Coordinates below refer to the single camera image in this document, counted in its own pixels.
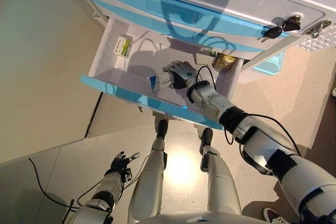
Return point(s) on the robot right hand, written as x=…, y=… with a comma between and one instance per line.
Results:
x=183, y=73

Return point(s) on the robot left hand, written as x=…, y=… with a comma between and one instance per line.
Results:
x=119, y=162

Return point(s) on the blue white medicine box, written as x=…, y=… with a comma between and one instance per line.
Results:
x=158, y=81

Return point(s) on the robot right arm silver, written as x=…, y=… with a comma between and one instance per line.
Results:
x=215, y=100

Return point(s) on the robot left arm silver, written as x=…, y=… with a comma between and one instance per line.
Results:
x=110, y=184

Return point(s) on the green white medicine box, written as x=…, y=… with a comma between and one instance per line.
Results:
x=123, y=47

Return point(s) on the small white box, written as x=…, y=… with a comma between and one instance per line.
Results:
x=204, y=58

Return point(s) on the robot left leg silver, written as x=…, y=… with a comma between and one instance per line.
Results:
x=147, y=187

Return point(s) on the robot leg silver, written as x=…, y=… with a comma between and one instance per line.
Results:
x=147, y=187
x=221, y=182

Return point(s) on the yellow jar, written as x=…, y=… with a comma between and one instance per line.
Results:
x=224, y=62

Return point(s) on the robot left foot black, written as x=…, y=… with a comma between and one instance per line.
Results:
x=162, y=128

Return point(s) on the robot foot black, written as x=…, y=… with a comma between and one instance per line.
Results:
x=206, y=136
x=162, y=128

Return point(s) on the robot right foot black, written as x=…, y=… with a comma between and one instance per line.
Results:
x=206, y=136

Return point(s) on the blue lidded waste bin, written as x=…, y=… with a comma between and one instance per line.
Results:
x=267, y=65

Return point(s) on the robot grey torso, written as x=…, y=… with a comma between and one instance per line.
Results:
x=202, y=219

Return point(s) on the robot right leg silver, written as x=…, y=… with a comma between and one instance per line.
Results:
x=221, y=182

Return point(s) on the black cart keys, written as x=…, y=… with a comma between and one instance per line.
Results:
x=291, y=26

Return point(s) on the white perforated side basket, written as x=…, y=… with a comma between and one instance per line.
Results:
x=315, y=44

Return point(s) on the metal cart latch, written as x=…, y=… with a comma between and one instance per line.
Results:
x=317, y=28

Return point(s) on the person's white sneaker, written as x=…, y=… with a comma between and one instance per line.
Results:
x=273, y=217

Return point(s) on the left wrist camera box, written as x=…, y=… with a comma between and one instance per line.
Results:
x=127, y=174

